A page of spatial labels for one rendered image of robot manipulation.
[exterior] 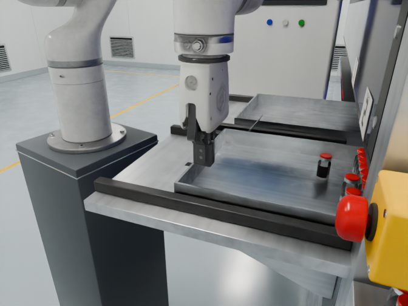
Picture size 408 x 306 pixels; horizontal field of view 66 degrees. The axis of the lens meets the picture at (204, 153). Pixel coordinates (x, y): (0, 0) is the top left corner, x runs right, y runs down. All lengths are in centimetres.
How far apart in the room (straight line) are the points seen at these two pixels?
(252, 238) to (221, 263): 122
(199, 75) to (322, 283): 38
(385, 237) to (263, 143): 46
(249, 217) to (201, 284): 114
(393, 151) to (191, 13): 28
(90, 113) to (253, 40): 81
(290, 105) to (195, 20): 64
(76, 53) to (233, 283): 121
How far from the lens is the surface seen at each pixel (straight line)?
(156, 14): 672
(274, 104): 102
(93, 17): 77
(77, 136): 79
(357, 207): 29
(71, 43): 74
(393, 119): 34
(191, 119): 45
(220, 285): 157
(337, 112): 101
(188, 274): 161
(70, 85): 76
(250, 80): 139
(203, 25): 43
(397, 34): 40
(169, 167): 62
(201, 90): 43
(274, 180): 58
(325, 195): 56
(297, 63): 135
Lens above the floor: 116
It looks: 25 degrees down
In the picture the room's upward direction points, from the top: straight up
